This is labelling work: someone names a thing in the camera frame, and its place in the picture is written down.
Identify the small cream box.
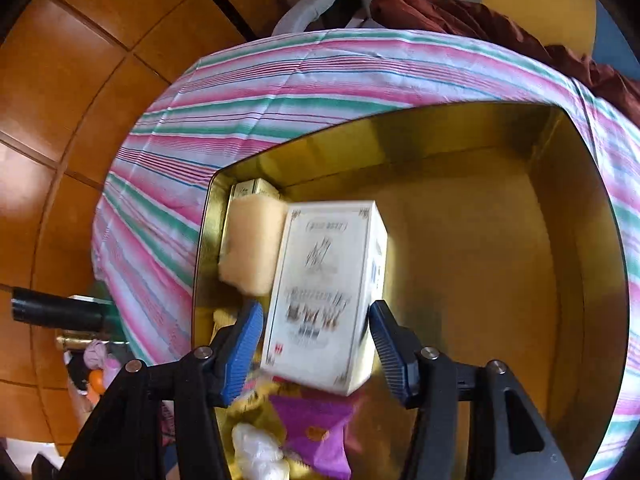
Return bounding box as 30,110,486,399
221,178,281,256

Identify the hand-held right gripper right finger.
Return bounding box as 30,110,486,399
367,300,573,480

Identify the gold tin box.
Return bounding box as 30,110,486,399
191,101,630,480

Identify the wooden wardrobe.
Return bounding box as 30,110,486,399
0,0,296,461

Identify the white chair armrest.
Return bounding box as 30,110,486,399
272,0,357,36

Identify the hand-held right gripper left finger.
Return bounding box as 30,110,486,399
60,301,265,480

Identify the white carton box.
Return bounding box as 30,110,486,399
260,200,388,395

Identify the white plastic-wrapped bundle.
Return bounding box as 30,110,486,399
231,422,291,480

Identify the yellow sponge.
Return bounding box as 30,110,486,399
217,197,291,296

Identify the maroon blanket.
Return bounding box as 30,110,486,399
370,0,640,126

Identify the yellow packet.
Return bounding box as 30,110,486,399
235,372,286,426

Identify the black cylinder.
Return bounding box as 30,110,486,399
11,286,108,331

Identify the purple packet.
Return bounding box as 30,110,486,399
269,390,368,466

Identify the pink cloth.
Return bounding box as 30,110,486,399
82,340,123,372

